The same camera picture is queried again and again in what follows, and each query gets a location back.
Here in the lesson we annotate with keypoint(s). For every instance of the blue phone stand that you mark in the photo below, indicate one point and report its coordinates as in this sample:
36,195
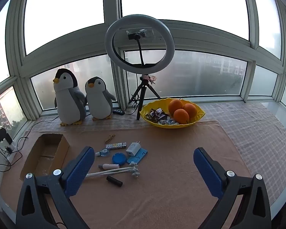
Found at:
141,153

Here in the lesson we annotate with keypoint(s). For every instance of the black cylinder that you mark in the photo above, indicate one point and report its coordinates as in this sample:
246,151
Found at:
114,180

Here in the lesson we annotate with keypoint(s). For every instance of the pile of dark wrapped candies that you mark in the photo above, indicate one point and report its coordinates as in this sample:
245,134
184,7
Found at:
156,114

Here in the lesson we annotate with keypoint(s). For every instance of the white charger adapter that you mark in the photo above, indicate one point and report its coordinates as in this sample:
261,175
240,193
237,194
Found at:
132,149

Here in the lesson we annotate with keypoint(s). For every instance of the black tripod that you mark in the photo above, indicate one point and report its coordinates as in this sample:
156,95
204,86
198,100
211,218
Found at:
143,89

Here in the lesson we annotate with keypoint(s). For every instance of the patterned rectangular stick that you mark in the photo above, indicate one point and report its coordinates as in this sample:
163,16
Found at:
115,145

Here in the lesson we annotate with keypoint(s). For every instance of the white window frame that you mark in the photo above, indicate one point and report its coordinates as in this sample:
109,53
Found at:
112,4

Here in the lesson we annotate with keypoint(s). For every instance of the small hand sanitizer bottle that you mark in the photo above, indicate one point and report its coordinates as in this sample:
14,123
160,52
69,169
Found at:
103,152

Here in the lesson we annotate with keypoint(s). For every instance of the cardboard box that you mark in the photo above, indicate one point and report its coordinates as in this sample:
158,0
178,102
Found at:
62,148

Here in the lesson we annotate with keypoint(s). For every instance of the white roller massager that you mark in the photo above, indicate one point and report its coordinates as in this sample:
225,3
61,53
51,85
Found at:
133,170

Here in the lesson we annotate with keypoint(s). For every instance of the yellow bowl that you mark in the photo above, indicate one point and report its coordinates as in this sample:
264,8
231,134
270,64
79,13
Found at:
200,113

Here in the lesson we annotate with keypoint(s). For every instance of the white power strip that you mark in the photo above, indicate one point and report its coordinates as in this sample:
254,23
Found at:
12,157

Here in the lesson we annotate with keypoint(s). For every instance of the pink ribbon bow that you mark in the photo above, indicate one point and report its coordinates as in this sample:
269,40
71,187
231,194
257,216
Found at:
151,78

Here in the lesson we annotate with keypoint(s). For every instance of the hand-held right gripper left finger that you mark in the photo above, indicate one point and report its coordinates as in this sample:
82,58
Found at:
78,169

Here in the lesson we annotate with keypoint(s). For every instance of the large penguin plush toy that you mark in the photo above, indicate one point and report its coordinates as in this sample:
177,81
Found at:
66,100

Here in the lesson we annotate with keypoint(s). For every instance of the peach mat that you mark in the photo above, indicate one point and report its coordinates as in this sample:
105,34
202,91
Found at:
169,171

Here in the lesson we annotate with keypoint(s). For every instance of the blue round case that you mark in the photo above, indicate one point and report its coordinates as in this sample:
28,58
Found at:
119,158

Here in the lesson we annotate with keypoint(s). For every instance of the pile of pale wrapped candies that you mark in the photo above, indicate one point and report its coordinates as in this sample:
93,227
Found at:
168,121

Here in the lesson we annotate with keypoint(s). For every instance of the small penguin plush toy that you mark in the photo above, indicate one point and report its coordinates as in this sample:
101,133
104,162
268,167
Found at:
99,100

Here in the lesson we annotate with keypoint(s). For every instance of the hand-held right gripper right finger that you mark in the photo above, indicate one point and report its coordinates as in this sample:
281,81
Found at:
207,171

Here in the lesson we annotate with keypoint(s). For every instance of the pink tube bottle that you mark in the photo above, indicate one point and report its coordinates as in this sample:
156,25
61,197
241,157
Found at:
110,166

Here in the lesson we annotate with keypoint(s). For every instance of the checkered cloth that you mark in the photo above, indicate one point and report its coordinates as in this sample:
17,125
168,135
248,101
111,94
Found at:
252,136

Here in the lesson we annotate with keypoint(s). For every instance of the wooden clothespin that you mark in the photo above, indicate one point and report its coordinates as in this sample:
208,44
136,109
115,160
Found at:
109,138

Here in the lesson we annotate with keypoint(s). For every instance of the black charger plug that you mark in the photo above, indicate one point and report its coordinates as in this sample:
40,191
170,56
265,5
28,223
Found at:
8,149

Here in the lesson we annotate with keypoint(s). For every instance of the orange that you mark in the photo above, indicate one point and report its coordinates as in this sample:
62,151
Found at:
175,106
191,109
181,116

